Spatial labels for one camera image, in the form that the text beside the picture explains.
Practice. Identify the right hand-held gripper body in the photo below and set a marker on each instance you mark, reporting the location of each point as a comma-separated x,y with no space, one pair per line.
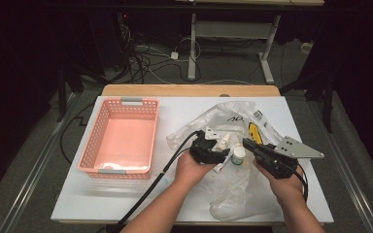
278,161

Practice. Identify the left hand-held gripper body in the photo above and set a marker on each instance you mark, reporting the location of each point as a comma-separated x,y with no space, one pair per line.
204,150

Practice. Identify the small plain white bottle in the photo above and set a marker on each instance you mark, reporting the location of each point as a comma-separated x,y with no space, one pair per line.
223,142

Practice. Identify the white bottle with green label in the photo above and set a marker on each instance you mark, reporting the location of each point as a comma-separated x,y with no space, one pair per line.
238,157

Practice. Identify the clear smiley plastic bag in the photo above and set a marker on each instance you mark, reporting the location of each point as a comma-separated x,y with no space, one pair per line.
236,194

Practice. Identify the pink plastic basket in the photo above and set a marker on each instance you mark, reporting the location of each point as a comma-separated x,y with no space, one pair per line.
123,139

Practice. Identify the person's left hand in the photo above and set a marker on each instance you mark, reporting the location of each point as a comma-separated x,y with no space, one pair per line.
191,171

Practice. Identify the person's right hand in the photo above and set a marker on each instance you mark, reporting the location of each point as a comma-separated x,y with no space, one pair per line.
285,187

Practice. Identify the white board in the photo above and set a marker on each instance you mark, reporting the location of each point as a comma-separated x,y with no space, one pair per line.
175,110

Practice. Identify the wooden table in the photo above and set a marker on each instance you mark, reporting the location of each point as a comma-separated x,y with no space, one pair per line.
191,90

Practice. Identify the black stand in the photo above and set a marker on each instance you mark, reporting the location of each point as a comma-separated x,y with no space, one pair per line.
327,97
64,81

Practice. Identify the white power adapter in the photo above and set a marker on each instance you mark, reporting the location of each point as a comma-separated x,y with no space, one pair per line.
174,55

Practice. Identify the white floor box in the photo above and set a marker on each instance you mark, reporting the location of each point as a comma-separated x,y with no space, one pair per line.
306,48

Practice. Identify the metal floor rail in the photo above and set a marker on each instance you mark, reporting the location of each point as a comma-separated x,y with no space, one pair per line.
349,181
29,181

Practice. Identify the white metal desk frame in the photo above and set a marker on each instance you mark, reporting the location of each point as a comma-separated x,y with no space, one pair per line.
233,29

